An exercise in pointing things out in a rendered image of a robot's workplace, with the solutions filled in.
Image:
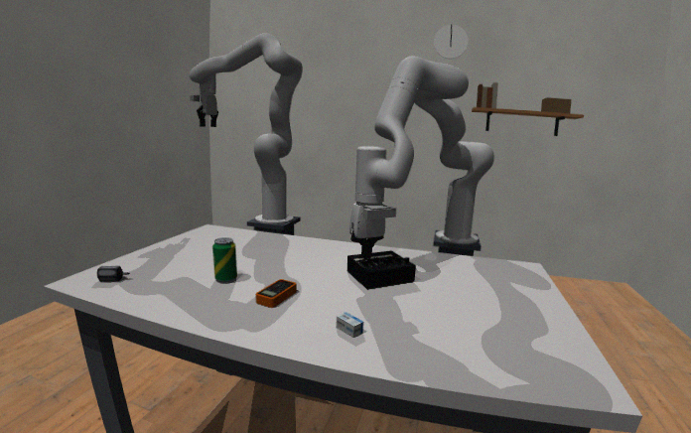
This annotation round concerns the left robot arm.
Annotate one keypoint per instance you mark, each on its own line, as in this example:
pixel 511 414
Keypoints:
pixel 434 84

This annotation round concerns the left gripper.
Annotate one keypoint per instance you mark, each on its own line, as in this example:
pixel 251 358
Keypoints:
pixel 365 231

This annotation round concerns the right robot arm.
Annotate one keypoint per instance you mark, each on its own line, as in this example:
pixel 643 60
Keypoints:
pixel 268 148

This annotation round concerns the green drink can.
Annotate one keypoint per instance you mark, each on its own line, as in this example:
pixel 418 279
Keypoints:
pixel 224 260

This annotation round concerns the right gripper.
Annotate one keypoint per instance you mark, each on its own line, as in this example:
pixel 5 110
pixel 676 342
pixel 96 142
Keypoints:
pixel 208 106

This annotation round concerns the orange pocket multimeter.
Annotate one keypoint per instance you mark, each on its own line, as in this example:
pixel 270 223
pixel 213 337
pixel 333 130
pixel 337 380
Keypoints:
pixel 276 293

